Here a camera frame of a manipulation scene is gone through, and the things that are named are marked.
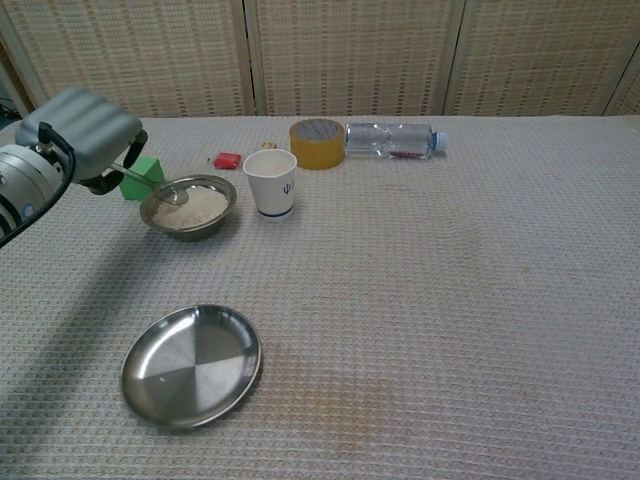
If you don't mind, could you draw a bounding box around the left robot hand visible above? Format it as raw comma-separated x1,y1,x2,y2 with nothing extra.
14,85,149,196

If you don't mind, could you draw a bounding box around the metal spoon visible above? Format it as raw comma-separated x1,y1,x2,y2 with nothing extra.
110,162,190,206

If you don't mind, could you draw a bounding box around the steel bowl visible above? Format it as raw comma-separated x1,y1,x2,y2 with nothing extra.
138,174,238,243

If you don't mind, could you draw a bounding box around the white paper cup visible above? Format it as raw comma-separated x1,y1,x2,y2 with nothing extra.
242,148,299,223

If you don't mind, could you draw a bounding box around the green cube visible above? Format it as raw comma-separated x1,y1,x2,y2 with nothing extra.
118,155,166,202

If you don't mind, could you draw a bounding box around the yellow tape roll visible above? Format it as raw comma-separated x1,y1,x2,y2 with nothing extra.
289,118,346,172

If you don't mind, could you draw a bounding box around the steel plate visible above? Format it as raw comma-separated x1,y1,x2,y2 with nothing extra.
120,304,263,430

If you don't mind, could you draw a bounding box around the bamboo folding screen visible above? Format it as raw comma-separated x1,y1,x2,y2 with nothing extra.
0,0,640,119

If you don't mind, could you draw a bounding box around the clear plastic water bottle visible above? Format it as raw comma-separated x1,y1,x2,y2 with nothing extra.
344,122,448,161

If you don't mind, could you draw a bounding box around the white woven tablecloth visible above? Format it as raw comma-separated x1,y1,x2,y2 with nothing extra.
0,114,640,480

